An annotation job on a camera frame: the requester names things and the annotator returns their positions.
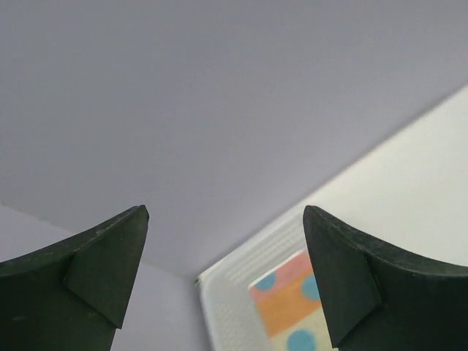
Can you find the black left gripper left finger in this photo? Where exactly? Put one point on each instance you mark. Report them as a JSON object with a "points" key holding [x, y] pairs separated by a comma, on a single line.
{"points": [[73, 294]]}

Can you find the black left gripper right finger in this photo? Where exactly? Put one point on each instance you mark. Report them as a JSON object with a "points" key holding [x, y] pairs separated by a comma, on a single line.
{"points": [[377, 296]]}

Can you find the blue orange dotted towel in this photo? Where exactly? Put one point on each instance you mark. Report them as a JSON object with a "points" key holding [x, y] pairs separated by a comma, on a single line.
{"points": [[288, 303]]}

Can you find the white perforated left basket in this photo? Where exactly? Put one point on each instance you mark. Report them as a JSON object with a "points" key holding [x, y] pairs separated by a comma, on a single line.
{"points": [[230, 314]]}

